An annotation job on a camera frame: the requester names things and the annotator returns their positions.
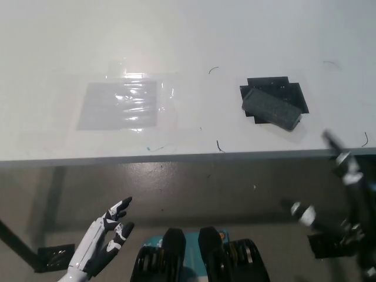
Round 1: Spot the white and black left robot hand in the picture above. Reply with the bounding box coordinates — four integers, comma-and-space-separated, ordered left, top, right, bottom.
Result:
66, 196, 135, 280

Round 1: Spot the dark right robot hand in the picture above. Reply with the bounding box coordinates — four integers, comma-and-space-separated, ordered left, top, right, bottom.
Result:
280, 129, 376, 282

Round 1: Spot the dark grey whiteboard eraser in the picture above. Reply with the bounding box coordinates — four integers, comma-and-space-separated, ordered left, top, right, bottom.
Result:
241, 89, 303, 132

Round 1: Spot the black table leg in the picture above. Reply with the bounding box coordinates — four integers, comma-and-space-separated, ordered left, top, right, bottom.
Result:
0, 219, 41, 267

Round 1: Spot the clear tape strip teal end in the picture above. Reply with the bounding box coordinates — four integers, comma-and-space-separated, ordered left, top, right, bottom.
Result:
146, 143, 179, 152

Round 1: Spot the clear plastic sheet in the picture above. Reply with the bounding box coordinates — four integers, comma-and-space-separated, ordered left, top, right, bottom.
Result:
76, 80, 159, 132

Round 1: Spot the clear plastic film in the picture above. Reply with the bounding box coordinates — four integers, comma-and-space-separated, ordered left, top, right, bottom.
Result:
67, 58, 203, 139

